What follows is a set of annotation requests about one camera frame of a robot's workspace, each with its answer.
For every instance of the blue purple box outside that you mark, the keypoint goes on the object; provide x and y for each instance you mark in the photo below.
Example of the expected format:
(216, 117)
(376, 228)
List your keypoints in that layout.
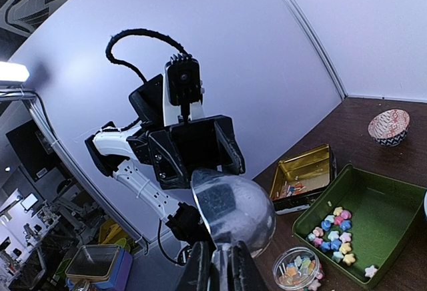
(105, 267)

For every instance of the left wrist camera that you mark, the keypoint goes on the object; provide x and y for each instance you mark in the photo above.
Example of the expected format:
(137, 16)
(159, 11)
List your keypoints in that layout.
(182, 97)

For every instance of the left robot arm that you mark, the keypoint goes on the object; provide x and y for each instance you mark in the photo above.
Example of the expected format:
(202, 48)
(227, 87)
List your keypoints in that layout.
(114, 158)

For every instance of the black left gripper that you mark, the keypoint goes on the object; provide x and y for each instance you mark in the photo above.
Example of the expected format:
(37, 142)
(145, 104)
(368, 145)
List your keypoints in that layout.
(175, 150)

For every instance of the metal scoop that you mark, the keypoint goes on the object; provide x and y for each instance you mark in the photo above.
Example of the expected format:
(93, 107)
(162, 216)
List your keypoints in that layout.
(233, 209)

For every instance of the ceiling light panel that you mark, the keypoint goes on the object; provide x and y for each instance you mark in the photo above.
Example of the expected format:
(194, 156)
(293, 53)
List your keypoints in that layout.
(13, 72)

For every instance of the red patterned small bowl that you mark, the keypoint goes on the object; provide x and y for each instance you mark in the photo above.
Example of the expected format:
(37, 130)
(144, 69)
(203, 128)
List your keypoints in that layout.
(390, 127)

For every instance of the green tray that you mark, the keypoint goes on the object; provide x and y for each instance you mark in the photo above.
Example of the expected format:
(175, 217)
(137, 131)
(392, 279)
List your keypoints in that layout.
(384, 212)

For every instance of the left aluminium corner post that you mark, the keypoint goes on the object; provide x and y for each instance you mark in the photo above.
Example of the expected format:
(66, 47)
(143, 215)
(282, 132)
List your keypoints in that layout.
(318, 47)

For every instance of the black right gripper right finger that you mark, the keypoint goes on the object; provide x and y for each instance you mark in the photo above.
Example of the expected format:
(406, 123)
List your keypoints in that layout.
(244, 274)

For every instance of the clear plastic jar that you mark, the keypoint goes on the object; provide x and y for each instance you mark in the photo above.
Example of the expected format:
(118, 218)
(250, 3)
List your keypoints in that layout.
(298, 268)

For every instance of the white bowl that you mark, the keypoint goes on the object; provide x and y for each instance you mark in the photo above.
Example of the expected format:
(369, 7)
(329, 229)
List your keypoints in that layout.
(425, 205)

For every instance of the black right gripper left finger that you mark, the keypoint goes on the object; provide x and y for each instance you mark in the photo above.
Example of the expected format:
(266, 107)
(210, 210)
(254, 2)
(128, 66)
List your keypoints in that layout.
(195, 276)

